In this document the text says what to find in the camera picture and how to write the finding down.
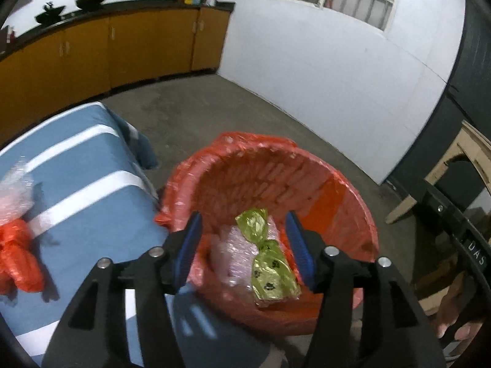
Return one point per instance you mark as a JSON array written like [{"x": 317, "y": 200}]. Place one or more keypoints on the wooden chair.
[{"x": 469, "y": 145}]

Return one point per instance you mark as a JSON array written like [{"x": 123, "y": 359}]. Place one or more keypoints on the clear bubble wrap bag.
[{"x": 231, "y": 257}]

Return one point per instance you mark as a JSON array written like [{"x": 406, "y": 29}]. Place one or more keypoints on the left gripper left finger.
[{"x": 92, "y": 330}]

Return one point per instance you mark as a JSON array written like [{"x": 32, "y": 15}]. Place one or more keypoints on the red lined trash basket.
[{"x": 240, "y": 171}]

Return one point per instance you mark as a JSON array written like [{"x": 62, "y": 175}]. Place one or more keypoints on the black wok left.
[{"x": 51, "y": 14}]

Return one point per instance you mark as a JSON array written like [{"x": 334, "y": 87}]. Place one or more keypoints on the magenta plastic bag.
[{"x": 16, "y": 192}]

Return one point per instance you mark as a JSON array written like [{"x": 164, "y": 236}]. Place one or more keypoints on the person's hand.
[{"x": 451, "y": 306}]

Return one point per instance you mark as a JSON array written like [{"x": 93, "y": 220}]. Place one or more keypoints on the yellow-green printed bag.
[{"x": 271, "y": 277}]

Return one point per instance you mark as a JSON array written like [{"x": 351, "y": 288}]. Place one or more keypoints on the lower wooden cabinets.
[{"x": 87, "y": 55}]

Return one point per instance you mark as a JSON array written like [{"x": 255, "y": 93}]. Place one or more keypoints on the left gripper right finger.
[{"x": 368, "y": 317}]

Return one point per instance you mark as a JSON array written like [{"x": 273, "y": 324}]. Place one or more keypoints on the small red plastic bag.
[{"x": 19, "y": 267}]

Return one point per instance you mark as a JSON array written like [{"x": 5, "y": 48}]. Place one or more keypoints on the blue striped tablecloth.
[{"x": 92, "y": 200}]

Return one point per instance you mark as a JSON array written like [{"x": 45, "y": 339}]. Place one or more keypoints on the red bottle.
[{"x": 11, "y": 36}]

